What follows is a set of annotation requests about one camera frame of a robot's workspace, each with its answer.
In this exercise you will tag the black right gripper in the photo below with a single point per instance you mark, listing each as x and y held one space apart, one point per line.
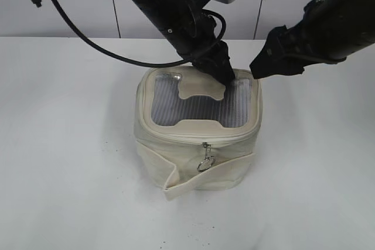
284 54

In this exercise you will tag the cream bag with silver panel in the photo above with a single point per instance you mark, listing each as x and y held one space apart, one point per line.
180 108

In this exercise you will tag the metal zipper pull with ring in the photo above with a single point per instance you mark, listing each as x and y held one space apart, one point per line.
208 160

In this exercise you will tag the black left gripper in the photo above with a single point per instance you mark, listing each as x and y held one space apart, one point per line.
215 62

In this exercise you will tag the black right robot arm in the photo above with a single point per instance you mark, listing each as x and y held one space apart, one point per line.
329 32

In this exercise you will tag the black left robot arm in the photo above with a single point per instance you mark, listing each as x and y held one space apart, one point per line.
195 33

